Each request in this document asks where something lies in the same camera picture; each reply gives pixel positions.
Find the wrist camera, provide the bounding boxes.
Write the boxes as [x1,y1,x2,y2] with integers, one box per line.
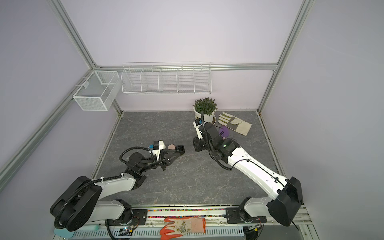
[193,118,203,140]
[149,141,167,161]

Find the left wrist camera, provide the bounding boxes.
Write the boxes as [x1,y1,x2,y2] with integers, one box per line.
[149,141,167,161]

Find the white wire shelf basket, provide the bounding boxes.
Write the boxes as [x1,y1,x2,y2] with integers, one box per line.
[121,62,212,95]

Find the teal plastic scoop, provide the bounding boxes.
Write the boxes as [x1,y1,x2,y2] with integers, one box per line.
[54,229,75,239]

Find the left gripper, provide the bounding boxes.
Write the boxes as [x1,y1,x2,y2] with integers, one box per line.
[139,149,180,174]

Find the red white work glove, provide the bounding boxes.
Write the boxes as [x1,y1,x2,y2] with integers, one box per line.
[160,217,206,240]

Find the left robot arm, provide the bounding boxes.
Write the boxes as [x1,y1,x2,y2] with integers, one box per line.
[50,141,186,232]

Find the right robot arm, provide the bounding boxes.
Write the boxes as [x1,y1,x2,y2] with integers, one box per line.
[193,117,304,227]

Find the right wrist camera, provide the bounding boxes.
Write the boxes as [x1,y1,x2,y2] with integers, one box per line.
[193,118,203,140]

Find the beige gardening glove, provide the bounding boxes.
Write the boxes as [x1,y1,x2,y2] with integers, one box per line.
[218,112,252,136]

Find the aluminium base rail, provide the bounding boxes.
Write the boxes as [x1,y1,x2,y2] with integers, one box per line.
[61,204,313,226]

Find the white mesh box basket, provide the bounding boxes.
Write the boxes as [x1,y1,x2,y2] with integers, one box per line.
[73,71,122,112]

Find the potted green plant white pot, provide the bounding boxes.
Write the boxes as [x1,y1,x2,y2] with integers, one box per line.
[193,97,218,123]

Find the black earbud charging case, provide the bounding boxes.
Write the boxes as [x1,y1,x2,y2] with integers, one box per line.
[175,145,185,153]

